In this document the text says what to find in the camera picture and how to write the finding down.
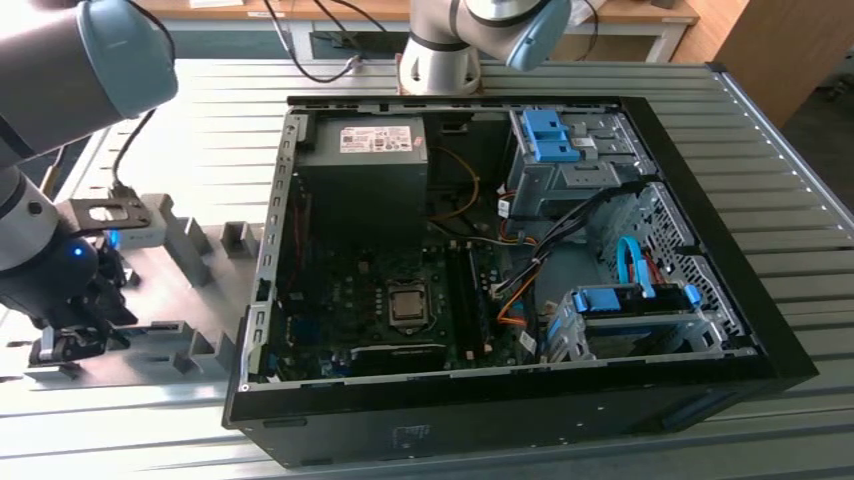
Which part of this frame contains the black RAM slot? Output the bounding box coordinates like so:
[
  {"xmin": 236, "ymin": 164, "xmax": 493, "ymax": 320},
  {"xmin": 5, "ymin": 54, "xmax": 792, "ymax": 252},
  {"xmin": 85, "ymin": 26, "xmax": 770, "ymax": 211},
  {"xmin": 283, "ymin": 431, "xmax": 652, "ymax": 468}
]
[{"xmin": 444, "ymin": 240, "xmax": 472, "ymax": 359}]

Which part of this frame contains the installed RAM stick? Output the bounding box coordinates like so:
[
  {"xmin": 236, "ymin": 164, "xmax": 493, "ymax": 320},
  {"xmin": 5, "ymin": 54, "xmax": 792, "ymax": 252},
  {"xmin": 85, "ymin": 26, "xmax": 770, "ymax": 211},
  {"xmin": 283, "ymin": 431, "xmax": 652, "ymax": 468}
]
[{"xmin": 472, "ymin": 243, "xmax": 500, "ymax": 358}]

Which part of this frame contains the grey parts rack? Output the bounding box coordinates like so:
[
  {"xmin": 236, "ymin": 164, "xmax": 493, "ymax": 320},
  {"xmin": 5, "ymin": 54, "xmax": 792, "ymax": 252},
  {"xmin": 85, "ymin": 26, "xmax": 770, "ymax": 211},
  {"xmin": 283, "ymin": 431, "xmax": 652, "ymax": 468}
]
[{"xmin": 22, "ymin": 193, "xmax": 268, "ymax": 391}]

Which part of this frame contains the green motherboard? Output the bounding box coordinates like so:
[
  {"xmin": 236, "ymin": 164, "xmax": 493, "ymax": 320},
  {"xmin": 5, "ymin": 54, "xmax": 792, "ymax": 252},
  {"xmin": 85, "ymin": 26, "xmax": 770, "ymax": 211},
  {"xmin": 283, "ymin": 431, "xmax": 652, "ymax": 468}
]
[{"xmin": 277, "ymin": 238, "xmax": 539, "ymax": 377}]

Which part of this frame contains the grey power supply unit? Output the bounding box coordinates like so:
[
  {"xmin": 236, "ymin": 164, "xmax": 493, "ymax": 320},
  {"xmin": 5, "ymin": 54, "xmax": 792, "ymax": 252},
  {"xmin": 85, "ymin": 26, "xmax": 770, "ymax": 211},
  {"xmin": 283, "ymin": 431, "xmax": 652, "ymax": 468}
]
[{"xmin": 295, "ymin": 114, "xmax": 429, "ymax": 242}]

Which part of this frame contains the CPU socket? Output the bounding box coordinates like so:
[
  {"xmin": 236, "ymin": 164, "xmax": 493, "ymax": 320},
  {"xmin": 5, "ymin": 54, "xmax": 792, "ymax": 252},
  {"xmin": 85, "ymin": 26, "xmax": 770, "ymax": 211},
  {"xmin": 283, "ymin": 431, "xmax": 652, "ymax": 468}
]
[{"xmin": 379, "ymin": 282, "xmax": 436, "ymax": 337}]

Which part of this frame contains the silver CPU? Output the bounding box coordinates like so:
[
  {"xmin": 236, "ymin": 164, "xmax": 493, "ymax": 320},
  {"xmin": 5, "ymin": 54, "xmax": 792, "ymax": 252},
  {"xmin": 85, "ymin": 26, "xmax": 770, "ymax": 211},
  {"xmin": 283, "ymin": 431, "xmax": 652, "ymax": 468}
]
[{"xmin": 387, "ymin": 288, "xmax": 428, "ymax": 321}]

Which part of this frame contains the black graphics card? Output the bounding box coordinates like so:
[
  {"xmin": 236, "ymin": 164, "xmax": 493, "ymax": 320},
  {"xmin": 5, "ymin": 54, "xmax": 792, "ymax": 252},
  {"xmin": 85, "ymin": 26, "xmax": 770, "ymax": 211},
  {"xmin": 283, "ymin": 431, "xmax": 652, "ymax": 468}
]
[{"xmin": 348, "ymin": 341, "xmax": 449, "ymax": 376}]

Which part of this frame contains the black open PC case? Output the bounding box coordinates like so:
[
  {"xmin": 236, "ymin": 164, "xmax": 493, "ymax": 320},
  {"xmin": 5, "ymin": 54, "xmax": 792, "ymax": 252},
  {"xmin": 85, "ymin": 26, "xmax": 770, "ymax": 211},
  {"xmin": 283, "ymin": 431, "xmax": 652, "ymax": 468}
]
[{"xmin": 223, "ymin": 94, "xmax": 819, "ymax": 469}]

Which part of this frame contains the blue drive bay latch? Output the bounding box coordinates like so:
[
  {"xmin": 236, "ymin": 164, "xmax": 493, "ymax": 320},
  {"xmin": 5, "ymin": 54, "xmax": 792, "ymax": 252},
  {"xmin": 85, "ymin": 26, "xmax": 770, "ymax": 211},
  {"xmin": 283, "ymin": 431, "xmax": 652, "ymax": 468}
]
[{"xmin": 521, "ymin": 108, "xmax": 583, "ymax": 164}]

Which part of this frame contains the silver drive cage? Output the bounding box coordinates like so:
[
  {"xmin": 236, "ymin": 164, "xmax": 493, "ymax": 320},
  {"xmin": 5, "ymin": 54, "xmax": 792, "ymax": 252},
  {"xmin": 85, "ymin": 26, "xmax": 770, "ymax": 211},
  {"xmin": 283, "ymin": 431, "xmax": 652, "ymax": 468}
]
[{"xmin": 501, "ymin": 106, "xmax": 663, "ymax": 242}]

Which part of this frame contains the blue disk carrier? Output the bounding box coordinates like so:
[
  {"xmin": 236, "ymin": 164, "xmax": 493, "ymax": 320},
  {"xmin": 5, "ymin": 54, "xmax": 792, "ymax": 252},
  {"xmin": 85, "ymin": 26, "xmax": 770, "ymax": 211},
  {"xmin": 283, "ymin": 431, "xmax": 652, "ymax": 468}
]
[{"xmin": 571, "ymin": 284, "xmax": 699, "ymax": 317}]

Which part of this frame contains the silver disk bay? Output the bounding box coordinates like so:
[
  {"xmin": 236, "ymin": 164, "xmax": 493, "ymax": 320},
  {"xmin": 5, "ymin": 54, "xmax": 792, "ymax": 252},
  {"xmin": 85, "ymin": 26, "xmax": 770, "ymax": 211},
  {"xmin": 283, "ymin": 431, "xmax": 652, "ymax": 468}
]
[{"xmin": 537, "ymin": 286, "xmax": 736, "ymax": 362}]

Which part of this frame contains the wooden desk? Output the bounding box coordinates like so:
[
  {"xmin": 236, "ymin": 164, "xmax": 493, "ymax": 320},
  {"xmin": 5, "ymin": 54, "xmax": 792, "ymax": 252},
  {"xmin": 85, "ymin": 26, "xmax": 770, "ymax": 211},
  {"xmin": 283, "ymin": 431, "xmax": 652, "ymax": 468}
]
[{"xmin": 129, "ymin": 0, "xmax": 702, "ymax": 62}]

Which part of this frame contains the wooden cabinet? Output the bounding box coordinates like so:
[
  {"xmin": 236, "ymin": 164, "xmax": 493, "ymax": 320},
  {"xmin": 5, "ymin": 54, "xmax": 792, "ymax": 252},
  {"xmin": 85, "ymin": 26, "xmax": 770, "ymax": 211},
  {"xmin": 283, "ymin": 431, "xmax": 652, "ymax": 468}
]
[{"xmin": 688, "ymin": 0, "xmax": 854, "ymax": 127}]

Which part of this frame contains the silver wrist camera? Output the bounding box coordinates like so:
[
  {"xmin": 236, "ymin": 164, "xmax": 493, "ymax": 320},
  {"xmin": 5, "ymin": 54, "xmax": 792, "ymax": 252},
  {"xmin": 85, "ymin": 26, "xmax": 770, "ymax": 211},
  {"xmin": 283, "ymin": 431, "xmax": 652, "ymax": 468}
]
[{"xmin": 68, "ymin": 196, "xmax": 169, "ymax": 249}]

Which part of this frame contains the black camera cable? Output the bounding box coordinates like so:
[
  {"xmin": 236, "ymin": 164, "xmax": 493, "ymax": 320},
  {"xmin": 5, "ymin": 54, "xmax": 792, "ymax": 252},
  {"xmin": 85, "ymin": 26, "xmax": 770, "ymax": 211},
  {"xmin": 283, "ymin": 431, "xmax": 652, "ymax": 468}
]
[{"xmin": 108, "ymin": 106, "xmax": 158, "ymax": 202}]

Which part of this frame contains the orange red wire bundle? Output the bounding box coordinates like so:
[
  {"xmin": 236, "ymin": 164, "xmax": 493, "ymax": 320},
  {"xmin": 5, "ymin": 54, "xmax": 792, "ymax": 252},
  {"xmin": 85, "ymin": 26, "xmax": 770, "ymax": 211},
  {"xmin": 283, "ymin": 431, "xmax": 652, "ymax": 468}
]
[{"xmin": 495, "ymin": 277, "xmax": 539, "ymax": 327}]

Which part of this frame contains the black cable bundle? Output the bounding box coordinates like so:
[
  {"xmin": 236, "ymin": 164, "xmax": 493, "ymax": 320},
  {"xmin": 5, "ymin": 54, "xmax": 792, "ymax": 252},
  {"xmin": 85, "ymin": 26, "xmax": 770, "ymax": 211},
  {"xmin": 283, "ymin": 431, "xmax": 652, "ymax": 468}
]
[{"xmin": 491, "ymin": 179, "xmax": 650, "ymax": 302}]

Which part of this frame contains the blue SATA wire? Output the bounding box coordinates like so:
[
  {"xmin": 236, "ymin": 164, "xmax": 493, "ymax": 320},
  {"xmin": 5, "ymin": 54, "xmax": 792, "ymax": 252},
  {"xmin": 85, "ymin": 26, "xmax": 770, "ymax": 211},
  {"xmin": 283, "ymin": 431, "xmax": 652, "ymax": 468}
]
[{"xmin": 615, "ymin": 234, "xmax": 659, "ymax": 299}]

